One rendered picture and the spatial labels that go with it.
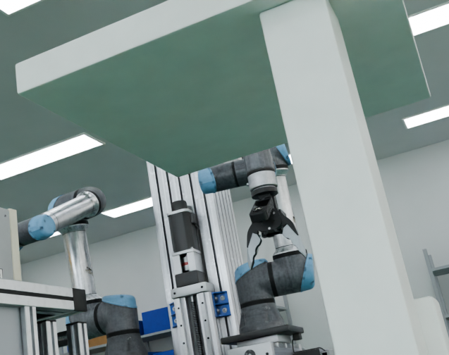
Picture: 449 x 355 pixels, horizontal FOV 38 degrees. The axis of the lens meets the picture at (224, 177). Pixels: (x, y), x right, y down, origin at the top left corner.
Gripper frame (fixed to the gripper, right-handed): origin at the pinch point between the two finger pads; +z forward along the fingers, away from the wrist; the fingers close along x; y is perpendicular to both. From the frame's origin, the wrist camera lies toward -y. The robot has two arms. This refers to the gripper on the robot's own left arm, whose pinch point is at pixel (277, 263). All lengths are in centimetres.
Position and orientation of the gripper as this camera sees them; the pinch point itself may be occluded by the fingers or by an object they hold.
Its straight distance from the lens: 163.9
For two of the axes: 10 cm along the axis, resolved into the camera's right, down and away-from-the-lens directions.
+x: -9.3, 2.6, 2.5
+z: 1.7, 9.3, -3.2
